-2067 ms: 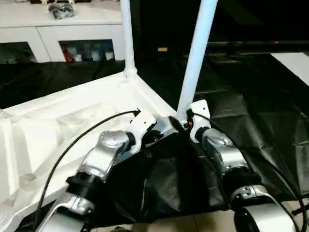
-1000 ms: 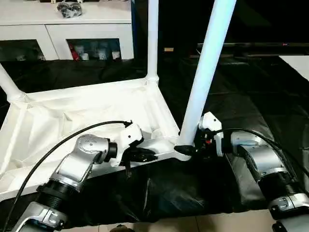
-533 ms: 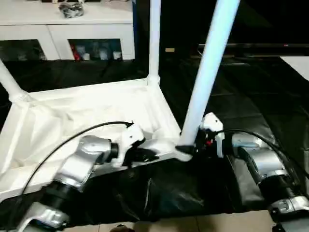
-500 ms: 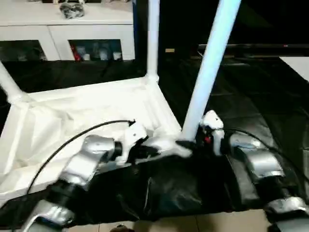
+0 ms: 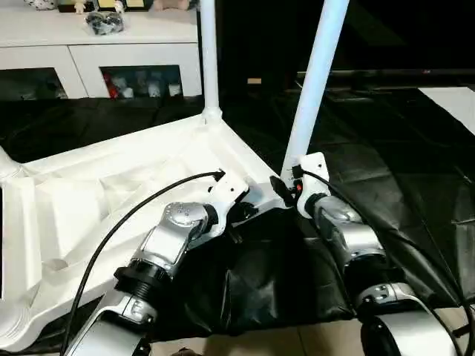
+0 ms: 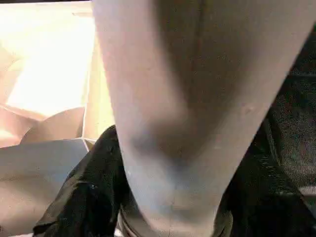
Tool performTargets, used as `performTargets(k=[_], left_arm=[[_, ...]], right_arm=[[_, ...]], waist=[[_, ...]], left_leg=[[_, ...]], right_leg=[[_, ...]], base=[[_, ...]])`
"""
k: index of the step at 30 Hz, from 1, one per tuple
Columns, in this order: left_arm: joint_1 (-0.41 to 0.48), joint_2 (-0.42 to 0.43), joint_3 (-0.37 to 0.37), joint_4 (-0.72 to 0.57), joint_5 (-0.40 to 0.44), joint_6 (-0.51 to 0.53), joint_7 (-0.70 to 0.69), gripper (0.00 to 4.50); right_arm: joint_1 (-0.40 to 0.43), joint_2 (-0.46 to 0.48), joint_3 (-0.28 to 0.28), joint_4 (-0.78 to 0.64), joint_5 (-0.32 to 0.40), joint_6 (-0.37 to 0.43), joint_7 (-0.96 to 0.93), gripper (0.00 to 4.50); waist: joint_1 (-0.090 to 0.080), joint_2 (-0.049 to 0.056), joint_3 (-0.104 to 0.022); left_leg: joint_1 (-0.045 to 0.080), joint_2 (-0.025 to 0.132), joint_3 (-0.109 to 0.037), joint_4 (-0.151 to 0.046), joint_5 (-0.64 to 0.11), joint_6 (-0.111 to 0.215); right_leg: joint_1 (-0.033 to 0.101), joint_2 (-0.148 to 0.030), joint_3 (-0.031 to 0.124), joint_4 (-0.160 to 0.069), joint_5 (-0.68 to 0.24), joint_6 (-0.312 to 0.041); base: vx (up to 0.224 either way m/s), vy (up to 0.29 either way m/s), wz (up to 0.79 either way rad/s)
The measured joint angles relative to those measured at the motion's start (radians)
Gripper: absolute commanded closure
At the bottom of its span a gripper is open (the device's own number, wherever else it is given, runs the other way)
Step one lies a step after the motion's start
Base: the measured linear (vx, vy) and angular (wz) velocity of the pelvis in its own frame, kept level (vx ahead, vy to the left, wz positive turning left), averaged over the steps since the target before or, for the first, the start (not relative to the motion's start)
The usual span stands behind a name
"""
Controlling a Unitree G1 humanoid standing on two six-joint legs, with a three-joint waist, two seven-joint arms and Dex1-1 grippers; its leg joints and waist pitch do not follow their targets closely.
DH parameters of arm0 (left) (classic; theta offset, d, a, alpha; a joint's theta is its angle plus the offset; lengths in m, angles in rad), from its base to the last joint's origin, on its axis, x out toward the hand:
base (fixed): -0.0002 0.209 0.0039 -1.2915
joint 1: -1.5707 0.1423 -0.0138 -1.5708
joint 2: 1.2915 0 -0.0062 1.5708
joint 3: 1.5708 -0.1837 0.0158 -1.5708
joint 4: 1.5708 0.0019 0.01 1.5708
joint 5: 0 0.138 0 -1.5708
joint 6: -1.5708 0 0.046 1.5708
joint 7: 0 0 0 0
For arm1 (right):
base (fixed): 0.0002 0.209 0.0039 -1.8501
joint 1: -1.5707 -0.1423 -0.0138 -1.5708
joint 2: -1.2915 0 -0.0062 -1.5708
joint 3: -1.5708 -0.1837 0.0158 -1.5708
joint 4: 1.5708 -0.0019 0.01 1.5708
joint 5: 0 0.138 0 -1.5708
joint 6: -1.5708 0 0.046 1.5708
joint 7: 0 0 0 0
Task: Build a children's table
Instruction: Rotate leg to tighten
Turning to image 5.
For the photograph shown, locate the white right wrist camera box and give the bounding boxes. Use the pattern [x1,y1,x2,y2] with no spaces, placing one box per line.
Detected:
[291,152,332,218]

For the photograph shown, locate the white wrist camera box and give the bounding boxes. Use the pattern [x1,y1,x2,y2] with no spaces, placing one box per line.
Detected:
[291,152,332,218]
[206,172,249,238]

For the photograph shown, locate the flat white panel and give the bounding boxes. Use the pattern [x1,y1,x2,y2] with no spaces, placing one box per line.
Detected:
[419,87,475,136]

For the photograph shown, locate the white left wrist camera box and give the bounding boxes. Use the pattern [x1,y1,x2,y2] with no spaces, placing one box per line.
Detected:
[206,172,249,238]

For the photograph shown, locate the white plastic table leg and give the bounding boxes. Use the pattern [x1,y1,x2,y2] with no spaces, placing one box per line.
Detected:
[0,308,35,352]
[0,145,23,180]
[200,0,224,124]
[282,0,350,176]

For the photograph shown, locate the white sideboard with glass doors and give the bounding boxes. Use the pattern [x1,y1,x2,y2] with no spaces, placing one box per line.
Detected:
[0,6,203,99]

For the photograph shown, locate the white plastic table top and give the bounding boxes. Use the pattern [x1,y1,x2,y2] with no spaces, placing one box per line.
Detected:
[0,111,289,351]

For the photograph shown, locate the dark object on cabinet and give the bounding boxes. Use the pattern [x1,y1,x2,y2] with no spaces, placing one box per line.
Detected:
[85,10,126,37]

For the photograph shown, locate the black plastic mat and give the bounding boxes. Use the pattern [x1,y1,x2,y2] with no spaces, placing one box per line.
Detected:
[0,85,475,346]

